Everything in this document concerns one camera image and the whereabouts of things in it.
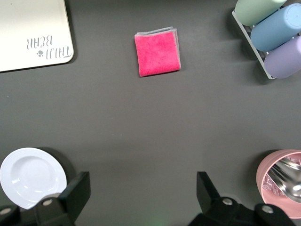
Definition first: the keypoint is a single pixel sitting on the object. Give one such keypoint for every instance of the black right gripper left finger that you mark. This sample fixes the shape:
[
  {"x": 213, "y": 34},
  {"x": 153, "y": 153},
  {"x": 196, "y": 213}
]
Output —
[{"x": 70, "y": 195}]

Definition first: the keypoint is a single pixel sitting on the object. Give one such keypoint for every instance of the pink bowl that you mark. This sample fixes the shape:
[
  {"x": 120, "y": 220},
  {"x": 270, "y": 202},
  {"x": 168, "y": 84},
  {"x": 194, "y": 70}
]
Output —
[{"x": 265, "y": 169}]

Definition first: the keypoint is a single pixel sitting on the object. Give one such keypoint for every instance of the pink folded cloth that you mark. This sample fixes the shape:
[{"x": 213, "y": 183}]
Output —
[{"x": 157, "y": 54}]

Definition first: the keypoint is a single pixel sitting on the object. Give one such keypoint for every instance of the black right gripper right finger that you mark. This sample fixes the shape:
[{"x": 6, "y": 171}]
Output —
[{"x": 209, "y": 200}]

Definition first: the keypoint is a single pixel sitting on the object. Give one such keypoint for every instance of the beige bear print tray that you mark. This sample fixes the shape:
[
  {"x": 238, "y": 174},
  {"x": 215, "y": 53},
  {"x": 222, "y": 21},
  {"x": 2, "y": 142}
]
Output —
[{"x": 28, "y": 23}]

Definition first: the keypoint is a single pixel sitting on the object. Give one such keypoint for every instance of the clear ice cube pile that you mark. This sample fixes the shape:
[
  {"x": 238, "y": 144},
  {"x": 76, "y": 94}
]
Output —
[{"x": 272, "y": 187}]

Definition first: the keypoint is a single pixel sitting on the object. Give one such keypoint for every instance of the metal scoop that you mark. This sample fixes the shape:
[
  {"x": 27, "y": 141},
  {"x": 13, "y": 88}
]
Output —
[{"x": 287, "y": 174}]

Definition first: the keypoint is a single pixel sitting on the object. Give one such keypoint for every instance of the white round plate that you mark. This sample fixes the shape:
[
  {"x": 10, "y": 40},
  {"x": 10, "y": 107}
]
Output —
[{"x": 30, "y": 179}]

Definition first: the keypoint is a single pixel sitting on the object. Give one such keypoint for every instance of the purple cup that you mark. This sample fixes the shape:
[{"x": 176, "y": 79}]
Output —
[{"x": 284, "y": 61}]

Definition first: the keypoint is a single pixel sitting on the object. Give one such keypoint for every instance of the green cup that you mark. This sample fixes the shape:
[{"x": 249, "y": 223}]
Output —
[{"x": 254, "y": 10}]

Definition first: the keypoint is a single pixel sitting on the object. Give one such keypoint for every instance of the blue cup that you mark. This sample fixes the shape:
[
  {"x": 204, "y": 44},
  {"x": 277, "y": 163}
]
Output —
[{"x": 275, "y": 28}]

